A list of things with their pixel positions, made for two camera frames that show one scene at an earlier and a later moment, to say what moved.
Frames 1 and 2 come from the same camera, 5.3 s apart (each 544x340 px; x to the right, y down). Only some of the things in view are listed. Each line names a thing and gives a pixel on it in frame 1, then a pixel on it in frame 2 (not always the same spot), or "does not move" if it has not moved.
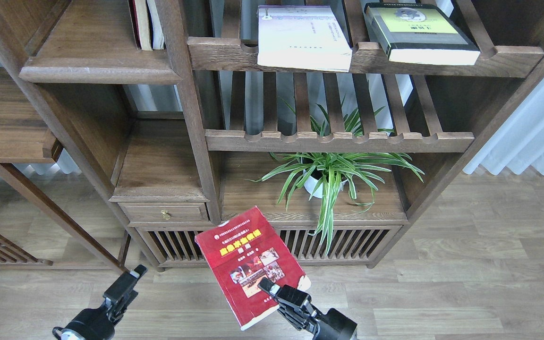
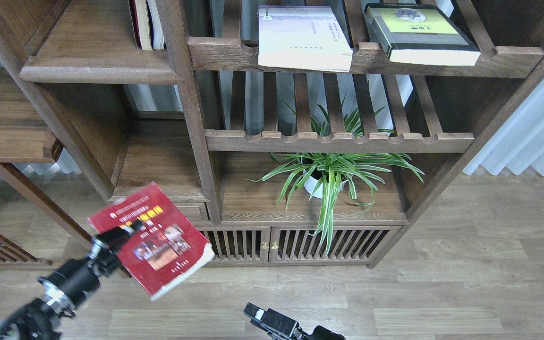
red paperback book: [240, 252] -> [165, 250]
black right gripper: [333, 325] -> [286, 326]
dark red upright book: [135, 23] does not move
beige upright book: [143, 22] does not move
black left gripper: [89, 324] -> [75, 277]
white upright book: [158, 36] does not move
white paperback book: [307, 37] does not move
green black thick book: [420, 34] does not move
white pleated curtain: [540, 133] does not move
